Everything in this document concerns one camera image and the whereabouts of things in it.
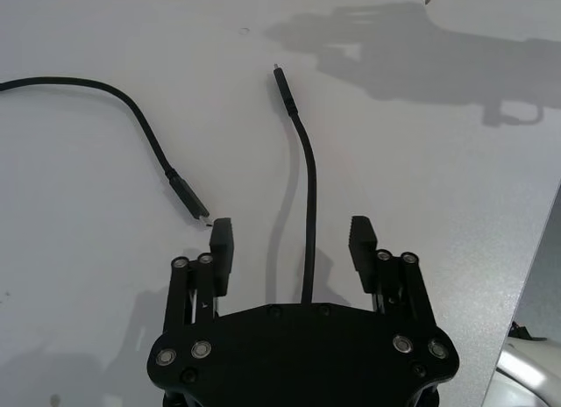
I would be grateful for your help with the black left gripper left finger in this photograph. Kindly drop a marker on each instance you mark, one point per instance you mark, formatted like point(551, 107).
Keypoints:
point(220, 258)

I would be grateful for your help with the silver rounded casing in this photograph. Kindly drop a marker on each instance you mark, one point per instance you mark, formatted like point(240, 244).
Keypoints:
point(526, 372)

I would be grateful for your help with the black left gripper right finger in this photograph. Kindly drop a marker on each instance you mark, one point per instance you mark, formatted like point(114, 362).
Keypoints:
point(363, 253)

